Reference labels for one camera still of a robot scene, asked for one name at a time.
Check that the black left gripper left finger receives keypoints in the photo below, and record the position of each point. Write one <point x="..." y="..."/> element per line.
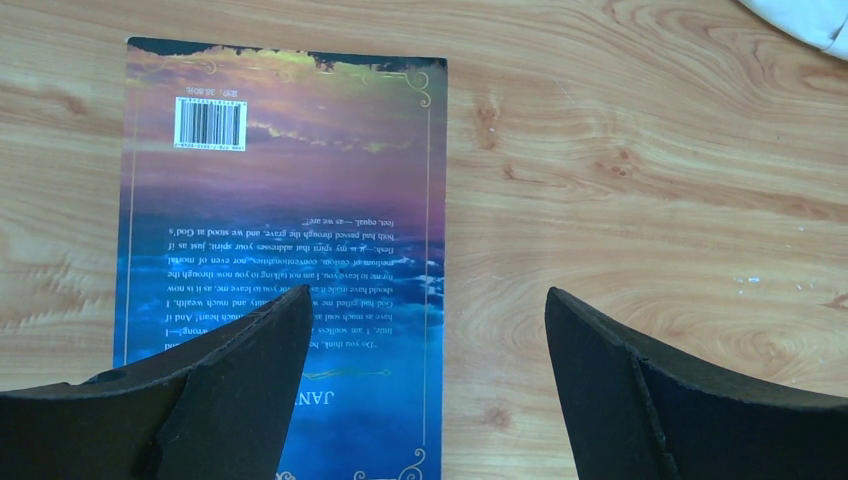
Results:
<point x="215" y="407"/>

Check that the blue sunset cover book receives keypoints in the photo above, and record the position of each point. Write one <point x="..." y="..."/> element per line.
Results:
<point x="247" y="171"/>

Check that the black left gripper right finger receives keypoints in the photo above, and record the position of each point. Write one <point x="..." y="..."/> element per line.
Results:
<point x="638" y="408"/>

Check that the cream canvas backpack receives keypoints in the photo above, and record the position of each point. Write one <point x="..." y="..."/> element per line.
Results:
<point x="818" y="23"/>

